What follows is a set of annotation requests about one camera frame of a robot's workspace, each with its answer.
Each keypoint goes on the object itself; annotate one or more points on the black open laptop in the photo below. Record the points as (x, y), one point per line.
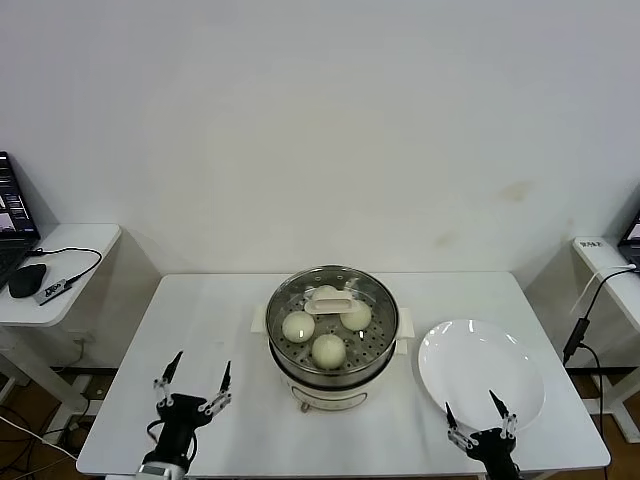
(12, 210)

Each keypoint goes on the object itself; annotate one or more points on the cream electric cooker base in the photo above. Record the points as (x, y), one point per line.
(325, 400)

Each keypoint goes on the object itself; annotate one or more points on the white steamed baozi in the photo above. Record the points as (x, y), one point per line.
(325, 291)
(357, 321)
(298, 327)
(329, 352)

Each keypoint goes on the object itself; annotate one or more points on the white round plate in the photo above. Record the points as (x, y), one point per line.
(470, 370)

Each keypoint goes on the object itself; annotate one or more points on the dark laptop with lit screen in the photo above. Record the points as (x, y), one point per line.
(631, 235)

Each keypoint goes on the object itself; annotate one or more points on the small printed label sticker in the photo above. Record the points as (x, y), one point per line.
(591, 245)

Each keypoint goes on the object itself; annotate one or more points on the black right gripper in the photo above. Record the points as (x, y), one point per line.
(495, 450)

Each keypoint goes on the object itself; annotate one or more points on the black computer mouse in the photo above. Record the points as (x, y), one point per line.
(27, 281)

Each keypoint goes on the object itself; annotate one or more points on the perforated stainless steel steamer basket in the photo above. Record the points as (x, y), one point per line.
(350, 377)

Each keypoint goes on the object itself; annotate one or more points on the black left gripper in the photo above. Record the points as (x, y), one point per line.
(180, 420)

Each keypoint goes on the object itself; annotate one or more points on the white side table rounded corner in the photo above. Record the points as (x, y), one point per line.
(75, 240)

